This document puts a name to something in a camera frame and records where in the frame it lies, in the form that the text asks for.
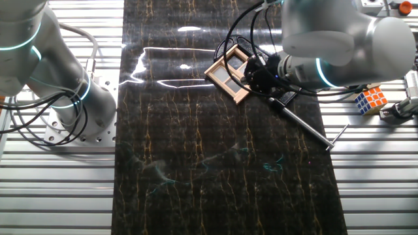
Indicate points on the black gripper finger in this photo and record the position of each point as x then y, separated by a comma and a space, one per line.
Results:
251, 83
252, 64

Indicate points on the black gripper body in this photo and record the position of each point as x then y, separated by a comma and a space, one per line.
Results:
269, 73

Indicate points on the small wooden sliding window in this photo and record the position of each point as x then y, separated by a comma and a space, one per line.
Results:
222, 74

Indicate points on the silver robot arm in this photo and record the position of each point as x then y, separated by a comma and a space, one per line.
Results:
359, 49

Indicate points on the black marble pattern mat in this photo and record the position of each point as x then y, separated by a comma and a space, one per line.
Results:
212, 169

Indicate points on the Rubik's cube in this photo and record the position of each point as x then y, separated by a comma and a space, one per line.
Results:
370, 102

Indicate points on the grey control box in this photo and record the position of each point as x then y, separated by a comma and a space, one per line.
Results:
374, 8

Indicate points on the silver ribbed device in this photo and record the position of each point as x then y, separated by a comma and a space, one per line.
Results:
412, 83

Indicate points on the red round button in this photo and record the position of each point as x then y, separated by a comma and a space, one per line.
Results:
405, 7

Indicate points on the small camera on mount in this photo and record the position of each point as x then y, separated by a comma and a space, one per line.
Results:
401, 109

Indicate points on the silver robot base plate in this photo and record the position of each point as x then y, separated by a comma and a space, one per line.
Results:
111, 81

